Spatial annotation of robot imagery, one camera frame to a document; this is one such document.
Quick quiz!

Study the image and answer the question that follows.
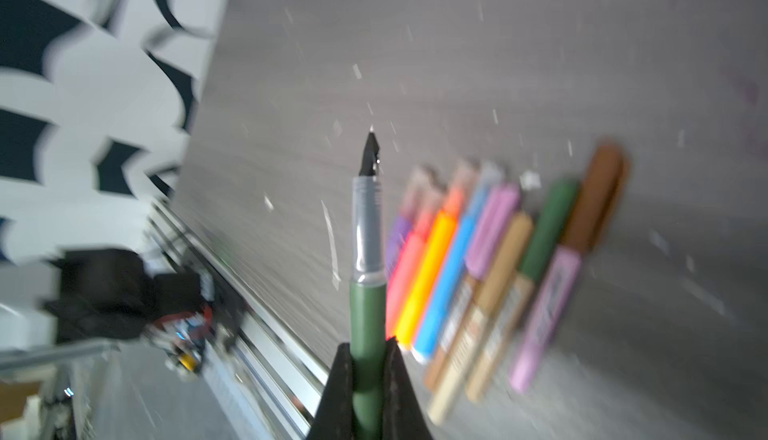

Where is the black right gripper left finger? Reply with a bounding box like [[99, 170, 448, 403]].
[[306, 343, 354, 440]]

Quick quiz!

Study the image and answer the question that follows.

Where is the blue marker pen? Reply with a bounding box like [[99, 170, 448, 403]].
[[411, 161, 505, 364]]

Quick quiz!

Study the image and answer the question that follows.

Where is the brown capped pink marker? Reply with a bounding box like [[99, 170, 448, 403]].
[[510, 141, 630, 393]]

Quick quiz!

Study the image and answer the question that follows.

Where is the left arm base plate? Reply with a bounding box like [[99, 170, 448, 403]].
[[40, 248, 204, 343]]

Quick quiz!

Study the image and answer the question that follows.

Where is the purple marker pen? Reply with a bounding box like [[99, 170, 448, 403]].
[[385, 165, 436, 278]]

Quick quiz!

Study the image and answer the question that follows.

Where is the pink red marker pen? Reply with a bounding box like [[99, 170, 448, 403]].
[[386, 186, 446, 338]]

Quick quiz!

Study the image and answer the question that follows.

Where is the green marker pen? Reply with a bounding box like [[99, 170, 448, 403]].
[[350, 130, 387, 439]]

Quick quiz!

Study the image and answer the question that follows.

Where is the tan marker pen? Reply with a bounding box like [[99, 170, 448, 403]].
[[427, 212, 534, 425]]

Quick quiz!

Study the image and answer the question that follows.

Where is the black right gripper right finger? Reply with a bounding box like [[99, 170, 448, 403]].
[[382, 337, 433, 440]]

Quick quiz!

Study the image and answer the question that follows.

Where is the white slotted cable duct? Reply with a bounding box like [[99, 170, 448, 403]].
[[202, 344, 309, 439]]

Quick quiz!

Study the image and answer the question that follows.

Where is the green capped tan marker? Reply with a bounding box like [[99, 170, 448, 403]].
[[465, 178, 581, 403]]

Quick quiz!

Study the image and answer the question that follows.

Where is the lilac capped tan marker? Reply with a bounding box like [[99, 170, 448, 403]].
[[424, 183, 521, 392]]

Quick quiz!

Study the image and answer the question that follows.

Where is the orange marker pen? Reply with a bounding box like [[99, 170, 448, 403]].
[[393, 159, 479, 350]]

